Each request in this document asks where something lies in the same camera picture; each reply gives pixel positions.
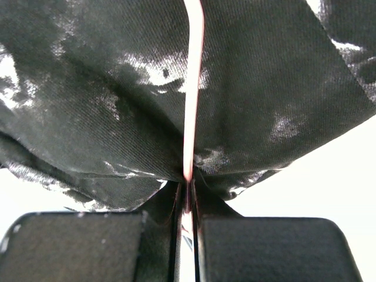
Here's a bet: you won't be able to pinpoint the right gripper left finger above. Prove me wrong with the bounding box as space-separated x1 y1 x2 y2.
1 212 145 281

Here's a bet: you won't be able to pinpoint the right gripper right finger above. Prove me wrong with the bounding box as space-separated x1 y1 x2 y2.
199 217 362 281

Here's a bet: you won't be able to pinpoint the black white patterned trousers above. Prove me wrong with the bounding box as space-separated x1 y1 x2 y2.
0 0 376 282

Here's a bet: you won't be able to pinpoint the pink hanger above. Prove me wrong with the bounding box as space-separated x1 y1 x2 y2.
180 0 206 282

